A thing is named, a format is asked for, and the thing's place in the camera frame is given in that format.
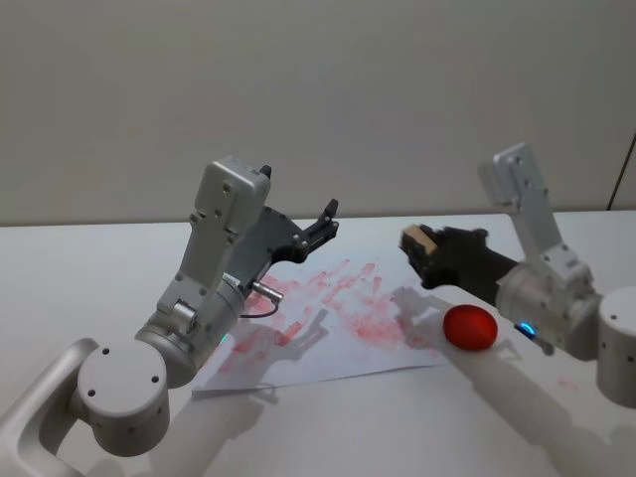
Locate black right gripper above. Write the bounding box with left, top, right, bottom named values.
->
left=402, top=224, right=519, bottom=305

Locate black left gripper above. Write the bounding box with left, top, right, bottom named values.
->
left=226, top=164, right=341, bottom=290

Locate small pale wooden block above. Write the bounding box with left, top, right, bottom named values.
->
left=400, top=224, right=439, bottom=259

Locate red egg-shaped object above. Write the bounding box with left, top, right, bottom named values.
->
left=442, top=303, right=499, bottom=353

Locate white paper with red marks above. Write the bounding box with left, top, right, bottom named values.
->
left=191, top=255, right=451, bottom=398

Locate thin dark cable silver plug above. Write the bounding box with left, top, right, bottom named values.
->
left=238, top=279, right=285, bottom=320

